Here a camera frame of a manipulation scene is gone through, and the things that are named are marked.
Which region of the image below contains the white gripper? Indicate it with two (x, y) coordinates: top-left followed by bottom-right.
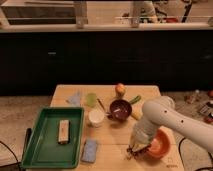
(129, 124), (155, 149)

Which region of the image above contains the dark grape bunch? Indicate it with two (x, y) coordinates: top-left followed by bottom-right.
(126, 146), (149, 159)

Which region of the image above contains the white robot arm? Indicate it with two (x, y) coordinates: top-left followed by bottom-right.
(130, 96), (213, 153)

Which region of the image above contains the orange bowl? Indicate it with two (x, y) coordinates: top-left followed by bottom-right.
(147, 129), (171, 159)

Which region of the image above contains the corn cob with green husk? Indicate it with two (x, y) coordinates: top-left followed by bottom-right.
(129, 95), (142, 120)

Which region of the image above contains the purple bowl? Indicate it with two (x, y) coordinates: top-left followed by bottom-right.
(109, 99), (132, 121)

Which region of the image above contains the white cup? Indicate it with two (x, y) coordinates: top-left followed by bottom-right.
(88, 109), (105, 127)

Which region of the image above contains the blue sponge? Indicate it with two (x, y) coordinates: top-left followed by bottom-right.
(81, 139), (98, 163)

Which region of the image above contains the green cup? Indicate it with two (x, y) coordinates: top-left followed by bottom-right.
(86, 93), (97, 107)

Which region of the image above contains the light blue cloth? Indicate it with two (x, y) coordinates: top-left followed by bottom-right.
(66, 92), (81, 107)

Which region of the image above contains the wooden block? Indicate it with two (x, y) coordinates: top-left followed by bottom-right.
(58, 120), (69, 144)

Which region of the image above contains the green plastic tray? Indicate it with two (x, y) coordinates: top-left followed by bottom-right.
(21, 107), (84, 169)

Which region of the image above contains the wooden handled spoon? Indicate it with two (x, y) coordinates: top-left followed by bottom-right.
(97, 98), (113, 119)

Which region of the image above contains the black cable right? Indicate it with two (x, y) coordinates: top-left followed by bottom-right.
(178, 136), (213, 171)

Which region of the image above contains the black cable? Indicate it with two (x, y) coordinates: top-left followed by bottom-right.
(0, 140), (23, 171)
(178, 136), (213, 171)

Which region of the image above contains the black cable left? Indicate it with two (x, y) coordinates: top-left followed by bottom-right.
(0, 140), (23, 171)

